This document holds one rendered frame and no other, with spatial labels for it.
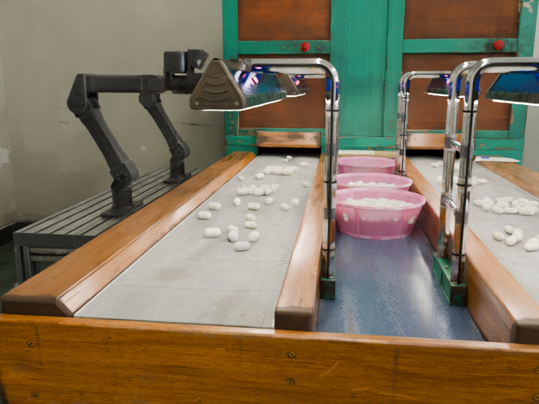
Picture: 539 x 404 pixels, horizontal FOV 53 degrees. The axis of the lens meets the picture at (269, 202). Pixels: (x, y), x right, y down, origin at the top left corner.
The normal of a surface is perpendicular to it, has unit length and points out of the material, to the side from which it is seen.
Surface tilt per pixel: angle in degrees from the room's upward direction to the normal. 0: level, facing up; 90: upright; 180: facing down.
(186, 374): 90
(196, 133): 90
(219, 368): 90
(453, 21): 90
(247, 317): 0
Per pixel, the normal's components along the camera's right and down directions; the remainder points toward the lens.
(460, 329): 0.00, -0.98
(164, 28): -0.14, 0.22
